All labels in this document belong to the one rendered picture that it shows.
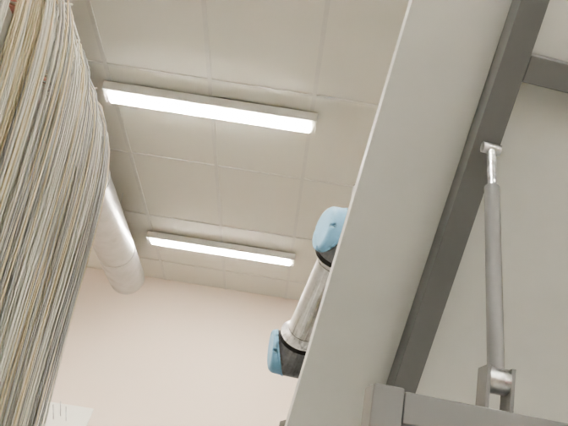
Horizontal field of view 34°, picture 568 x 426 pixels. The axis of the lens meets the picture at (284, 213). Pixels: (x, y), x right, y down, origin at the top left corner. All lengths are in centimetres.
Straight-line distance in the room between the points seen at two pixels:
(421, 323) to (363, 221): 18
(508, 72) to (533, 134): 13
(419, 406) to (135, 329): 811
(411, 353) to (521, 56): 49
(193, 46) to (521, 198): 372
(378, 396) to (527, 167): 51
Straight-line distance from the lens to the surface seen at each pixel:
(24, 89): 112
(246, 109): 545
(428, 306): 147
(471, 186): 141
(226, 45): 497
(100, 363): 915
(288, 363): 247
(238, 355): 905
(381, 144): 140
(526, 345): 159
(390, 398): 112
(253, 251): 784
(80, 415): 671
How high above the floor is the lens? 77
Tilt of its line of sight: 21 degrees up
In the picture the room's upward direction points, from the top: 9 degrees clockwise
